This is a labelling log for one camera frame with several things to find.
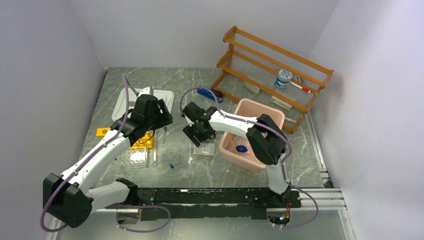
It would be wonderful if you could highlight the small clear plastic bag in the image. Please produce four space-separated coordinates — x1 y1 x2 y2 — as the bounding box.
193 143 215 156

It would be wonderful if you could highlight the yellow rubber tubing with clamps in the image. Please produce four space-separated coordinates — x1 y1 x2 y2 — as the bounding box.
228 134 241 155

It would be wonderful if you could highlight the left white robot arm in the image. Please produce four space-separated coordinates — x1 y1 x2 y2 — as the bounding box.
40 94 173 232

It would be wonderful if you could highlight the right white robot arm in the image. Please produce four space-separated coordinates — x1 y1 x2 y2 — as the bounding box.
181 101 292 207

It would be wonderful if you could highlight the upright blue capped tube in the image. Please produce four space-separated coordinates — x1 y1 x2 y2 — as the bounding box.
162 126 168 144

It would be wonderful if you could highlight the yellow test tube rack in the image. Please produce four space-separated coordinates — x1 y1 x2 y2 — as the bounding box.
95 127 155 150

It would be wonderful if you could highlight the clear test tube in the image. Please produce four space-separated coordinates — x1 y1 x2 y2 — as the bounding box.
152 148 158 167

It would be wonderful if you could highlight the blue stapler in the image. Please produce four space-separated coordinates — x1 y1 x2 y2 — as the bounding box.
196 87 224 104

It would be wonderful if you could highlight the pink plastic bin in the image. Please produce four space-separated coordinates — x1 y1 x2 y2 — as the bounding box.
219 98 285 173

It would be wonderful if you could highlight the white plastic lid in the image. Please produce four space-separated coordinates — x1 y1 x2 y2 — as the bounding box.
111 89 175 121

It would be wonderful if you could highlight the beige block on shelf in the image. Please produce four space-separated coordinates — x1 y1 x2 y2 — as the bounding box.
243 81 261 95

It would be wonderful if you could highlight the orange wooden shelf rack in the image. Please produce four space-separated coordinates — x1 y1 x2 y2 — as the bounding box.
211 26 334 134

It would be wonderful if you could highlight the beige labelled block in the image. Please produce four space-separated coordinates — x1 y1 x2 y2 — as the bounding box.
270 96 292 111

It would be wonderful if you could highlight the blue white jar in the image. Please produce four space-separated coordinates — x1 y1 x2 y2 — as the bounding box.
274 69 293 89

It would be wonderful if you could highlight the red white marker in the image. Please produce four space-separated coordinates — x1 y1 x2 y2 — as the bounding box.
290 81 311 94

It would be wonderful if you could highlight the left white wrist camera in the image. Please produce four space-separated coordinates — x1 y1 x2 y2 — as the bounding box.
137 86 153 97

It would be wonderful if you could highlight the black base frame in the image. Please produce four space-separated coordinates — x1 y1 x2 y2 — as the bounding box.
104 187 302 222

